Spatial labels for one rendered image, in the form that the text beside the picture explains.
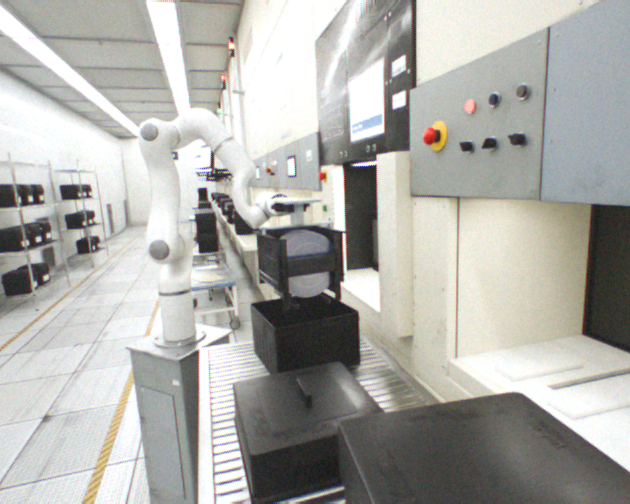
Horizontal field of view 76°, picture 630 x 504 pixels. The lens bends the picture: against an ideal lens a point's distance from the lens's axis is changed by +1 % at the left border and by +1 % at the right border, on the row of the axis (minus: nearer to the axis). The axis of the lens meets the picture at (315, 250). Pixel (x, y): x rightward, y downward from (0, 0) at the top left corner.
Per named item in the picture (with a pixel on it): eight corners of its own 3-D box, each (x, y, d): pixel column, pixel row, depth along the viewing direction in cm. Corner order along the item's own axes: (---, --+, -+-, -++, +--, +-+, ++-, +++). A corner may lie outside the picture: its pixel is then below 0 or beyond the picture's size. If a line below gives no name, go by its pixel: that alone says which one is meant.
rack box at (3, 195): (16, 207, 447) (11, 183, 443) (-15, 208, 439) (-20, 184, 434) (25, 205, 476) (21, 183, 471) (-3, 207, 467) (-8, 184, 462)
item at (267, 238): (321, 285, 142) (318, 196, 137) (349, 300, 124) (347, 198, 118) (255, 295, 133) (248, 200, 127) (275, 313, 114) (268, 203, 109)
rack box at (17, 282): (31, 294, 462) (27, 272, 458) (2, 297, 456) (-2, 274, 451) (42, 287, 491) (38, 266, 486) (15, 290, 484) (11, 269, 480)
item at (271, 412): (233, 418, 100) (228, 369, 97) (342, 393, 109) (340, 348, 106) (251, 508, 72) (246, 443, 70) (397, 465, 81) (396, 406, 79)
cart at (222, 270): (187, 307, 443) (182, 265, 434) (234, 300, 458) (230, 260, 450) (188, 339, 351) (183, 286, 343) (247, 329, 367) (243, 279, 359)
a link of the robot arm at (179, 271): (152, 297, 145) (144, 231, 140) (170, 283, 163) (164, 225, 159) (186, 295, 145) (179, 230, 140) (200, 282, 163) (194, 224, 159)
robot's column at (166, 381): (148, 523, 162) (124, 346, 149) (199, 476, 186) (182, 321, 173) (199, 551, 149) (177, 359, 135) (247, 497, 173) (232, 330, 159)
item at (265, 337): (324, 334, 150) (322, 290, 147) (362, 364, 125) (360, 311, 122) (252, 350, 139) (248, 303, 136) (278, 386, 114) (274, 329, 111)
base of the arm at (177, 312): (142, 343, 150) (136, 296, 147) (182, 326, 167) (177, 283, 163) (178, 351, 141) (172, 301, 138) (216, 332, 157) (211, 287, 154)
